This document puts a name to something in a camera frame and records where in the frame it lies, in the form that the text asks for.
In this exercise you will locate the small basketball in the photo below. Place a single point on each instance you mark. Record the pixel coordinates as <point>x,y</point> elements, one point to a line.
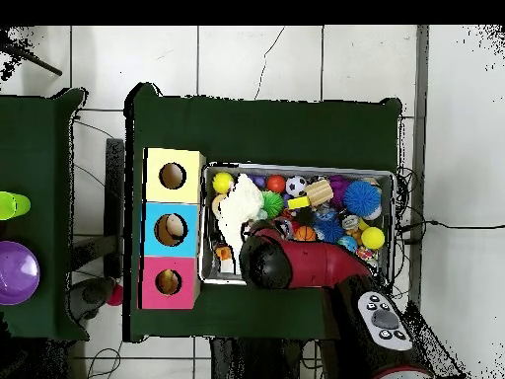
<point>305,233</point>

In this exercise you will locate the orange-red ball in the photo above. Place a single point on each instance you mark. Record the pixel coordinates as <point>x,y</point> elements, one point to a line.
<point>275,183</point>

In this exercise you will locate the purple plastic bowl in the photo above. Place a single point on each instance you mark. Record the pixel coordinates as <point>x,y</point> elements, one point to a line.
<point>17,272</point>

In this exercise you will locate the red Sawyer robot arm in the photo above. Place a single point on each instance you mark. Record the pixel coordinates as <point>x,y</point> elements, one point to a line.
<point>323,264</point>

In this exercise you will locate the black rod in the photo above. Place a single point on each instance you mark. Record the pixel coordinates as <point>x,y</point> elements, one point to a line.
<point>39,64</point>

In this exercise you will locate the small soccer ball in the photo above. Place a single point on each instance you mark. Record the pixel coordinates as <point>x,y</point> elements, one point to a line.
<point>296,185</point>

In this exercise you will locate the dark green table cloth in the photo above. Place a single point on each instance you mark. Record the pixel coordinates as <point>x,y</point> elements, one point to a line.
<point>43,158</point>
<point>256,130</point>

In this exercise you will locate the grey box with red button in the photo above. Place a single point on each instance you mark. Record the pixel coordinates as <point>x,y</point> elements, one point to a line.
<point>92,296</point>

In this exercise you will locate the yellow soft duck toy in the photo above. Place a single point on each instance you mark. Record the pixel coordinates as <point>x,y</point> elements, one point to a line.
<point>169,280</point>

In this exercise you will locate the green spiky ball with eyes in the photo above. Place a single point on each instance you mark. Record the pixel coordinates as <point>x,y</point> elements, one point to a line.
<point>273,204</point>

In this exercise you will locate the cream waffle cloth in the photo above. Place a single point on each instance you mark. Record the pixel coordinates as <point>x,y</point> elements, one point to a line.
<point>240,209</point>

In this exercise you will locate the yellow foam block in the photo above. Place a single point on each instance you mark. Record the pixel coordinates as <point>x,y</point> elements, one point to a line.
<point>299,202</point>

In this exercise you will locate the wooden box with three holes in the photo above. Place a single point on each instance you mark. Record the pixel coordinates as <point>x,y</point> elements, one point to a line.
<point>173,195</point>

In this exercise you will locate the large blue spiky ball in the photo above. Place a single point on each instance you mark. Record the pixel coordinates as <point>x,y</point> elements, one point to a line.
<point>362,198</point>

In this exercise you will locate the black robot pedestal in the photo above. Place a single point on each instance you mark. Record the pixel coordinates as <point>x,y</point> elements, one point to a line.
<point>252,359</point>

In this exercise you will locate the lime green cup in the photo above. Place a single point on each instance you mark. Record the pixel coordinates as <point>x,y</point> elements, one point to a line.
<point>14,205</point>

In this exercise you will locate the yellow plastic ball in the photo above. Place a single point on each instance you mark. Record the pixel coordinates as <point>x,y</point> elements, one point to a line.
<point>223,182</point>
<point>373,238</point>

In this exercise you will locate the striped wooden block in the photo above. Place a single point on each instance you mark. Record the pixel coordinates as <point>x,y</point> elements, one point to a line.
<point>319,192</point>

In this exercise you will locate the shallow clear mesh bin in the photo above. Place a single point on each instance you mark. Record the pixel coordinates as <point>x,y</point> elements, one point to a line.
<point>284,169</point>

